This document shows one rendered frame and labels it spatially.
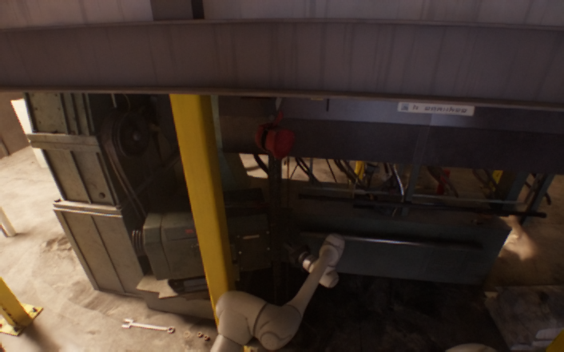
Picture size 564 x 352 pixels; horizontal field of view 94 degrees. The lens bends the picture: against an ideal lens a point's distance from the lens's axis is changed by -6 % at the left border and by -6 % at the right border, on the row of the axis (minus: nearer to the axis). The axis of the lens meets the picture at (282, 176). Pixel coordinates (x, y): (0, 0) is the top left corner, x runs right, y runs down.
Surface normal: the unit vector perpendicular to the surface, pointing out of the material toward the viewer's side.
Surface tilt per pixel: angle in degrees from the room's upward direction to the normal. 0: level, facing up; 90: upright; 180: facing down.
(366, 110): 78
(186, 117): 90
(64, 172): 90
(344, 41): 90
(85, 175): 90
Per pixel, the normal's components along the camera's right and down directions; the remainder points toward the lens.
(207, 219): -0.15, 0.49
